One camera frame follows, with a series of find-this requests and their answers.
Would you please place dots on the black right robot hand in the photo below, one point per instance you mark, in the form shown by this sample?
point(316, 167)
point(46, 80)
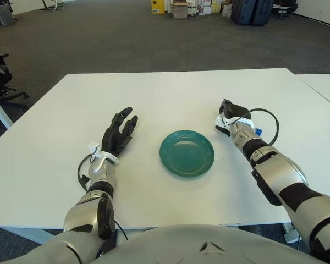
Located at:
point(235, 111)

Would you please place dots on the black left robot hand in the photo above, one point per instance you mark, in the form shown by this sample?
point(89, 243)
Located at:
point(114, 137)

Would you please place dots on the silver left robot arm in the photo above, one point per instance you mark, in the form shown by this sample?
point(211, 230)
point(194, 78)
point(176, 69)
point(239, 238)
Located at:
point(82, 214)

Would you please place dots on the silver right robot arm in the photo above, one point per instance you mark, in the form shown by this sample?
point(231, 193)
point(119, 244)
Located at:
point(283, 170)

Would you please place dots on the teal green plate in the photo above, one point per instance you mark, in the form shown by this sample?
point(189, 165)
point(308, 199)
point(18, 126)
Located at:
point(187, 154)

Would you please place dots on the black suitcase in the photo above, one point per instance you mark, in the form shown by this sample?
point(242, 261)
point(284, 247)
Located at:
point(240, 12)

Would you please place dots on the white plastic bag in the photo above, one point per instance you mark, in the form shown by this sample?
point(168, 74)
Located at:
point(227, 11)

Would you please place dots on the dark blue suitcase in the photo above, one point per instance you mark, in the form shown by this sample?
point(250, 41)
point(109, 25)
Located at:
point(261, 12)

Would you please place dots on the white shelf unit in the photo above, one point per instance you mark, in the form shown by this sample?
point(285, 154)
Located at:
point(193, 8)

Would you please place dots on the brown cardboard box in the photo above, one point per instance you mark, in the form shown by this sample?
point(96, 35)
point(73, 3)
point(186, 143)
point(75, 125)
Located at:
point(180, 11)

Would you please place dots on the black chair with white seat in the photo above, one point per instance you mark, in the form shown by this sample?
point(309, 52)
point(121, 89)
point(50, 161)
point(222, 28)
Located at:
point(284, 8)

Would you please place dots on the white side desk edge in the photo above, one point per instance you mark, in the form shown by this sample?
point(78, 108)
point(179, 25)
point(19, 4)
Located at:
point(0, 111)

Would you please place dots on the grey robot torso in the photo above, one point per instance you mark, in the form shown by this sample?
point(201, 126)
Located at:
point(181, 244)

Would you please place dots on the yellow box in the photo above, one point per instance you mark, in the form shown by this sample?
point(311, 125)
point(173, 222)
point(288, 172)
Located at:
point(157, 6)

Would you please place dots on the grey hard case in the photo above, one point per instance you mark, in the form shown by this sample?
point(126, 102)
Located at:
point(2, 15)

